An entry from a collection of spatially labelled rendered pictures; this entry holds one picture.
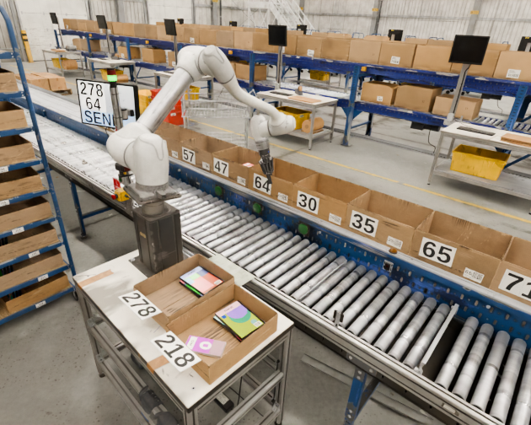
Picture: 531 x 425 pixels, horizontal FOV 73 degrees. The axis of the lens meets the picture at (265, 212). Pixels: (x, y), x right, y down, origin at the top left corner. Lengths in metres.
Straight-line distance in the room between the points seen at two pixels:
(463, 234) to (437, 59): 4.59
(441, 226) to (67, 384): 2.36
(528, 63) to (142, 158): 5.47
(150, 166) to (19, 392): 1.59
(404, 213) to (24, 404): 2.44
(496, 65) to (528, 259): 4.41
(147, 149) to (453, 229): 1.66
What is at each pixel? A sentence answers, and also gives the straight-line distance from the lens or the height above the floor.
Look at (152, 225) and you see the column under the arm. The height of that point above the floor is 1.05.
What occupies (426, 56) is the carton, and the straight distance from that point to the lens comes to 6.59.
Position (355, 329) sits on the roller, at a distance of 1.74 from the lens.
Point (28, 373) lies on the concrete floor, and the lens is 2.79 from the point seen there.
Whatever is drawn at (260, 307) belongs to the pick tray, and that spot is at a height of 0.82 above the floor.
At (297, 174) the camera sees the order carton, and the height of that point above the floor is 0.98.
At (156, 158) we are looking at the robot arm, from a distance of 1.72.
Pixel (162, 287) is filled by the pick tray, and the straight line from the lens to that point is 1.89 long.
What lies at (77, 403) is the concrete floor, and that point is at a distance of 2.52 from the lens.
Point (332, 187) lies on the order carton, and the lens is 2.48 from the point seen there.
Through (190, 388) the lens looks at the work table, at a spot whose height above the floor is 0.75.
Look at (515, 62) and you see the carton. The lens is 6.30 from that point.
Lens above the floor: 1.95
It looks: 28 degrees down
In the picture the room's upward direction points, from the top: 3 degrees clockwise
